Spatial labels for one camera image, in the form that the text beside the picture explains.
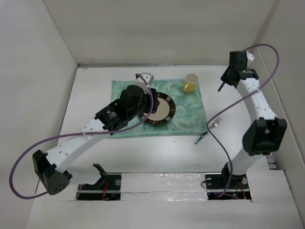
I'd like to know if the green patterned cloth placemat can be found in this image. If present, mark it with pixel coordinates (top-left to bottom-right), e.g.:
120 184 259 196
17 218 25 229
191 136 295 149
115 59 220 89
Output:
111 79 207 139

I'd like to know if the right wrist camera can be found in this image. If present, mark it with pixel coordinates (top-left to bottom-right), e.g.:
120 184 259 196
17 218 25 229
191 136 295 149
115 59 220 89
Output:
246 51 254 65

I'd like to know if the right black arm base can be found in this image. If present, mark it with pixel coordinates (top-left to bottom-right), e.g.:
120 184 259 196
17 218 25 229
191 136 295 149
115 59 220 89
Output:
201 163 252 200

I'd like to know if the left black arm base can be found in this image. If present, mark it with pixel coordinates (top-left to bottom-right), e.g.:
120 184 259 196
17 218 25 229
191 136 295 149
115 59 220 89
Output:
76 173 122 201

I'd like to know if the purple cable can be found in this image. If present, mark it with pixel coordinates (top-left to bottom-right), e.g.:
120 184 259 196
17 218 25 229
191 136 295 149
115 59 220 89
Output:
206 44 280 198
9 73 155 200

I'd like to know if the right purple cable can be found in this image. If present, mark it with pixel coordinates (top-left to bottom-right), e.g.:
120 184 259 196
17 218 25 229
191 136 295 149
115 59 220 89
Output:
206 44 280 198

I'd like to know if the yellow mug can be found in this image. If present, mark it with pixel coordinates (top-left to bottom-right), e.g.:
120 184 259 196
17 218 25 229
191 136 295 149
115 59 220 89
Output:
183 73 199 93

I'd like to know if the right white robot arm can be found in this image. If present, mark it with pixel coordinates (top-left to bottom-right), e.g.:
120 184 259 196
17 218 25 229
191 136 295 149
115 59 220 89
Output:
220 51 287 188

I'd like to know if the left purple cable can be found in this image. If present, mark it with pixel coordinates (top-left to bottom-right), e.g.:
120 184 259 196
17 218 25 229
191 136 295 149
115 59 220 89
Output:
9 73 155 200

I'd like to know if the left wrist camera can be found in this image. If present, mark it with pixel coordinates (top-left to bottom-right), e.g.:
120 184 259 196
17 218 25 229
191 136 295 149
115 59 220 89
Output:
135 72 154 85

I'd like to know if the dark rimmed dinner plate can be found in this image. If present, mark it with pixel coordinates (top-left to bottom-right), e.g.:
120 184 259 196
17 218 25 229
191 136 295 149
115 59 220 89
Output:
144 92 176 126

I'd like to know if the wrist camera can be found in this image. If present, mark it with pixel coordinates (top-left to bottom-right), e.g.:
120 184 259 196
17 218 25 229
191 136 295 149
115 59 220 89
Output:
135 72 154 85
246 51 254 65

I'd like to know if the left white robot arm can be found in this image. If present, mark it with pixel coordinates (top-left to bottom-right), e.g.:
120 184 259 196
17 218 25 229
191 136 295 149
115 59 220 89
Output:
32 85 159 195

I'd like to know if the silver fork green handle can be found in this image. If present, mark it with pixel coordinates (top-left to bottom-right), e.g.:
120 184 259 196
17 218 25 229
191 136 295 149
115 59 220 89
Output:
194 117 222 145

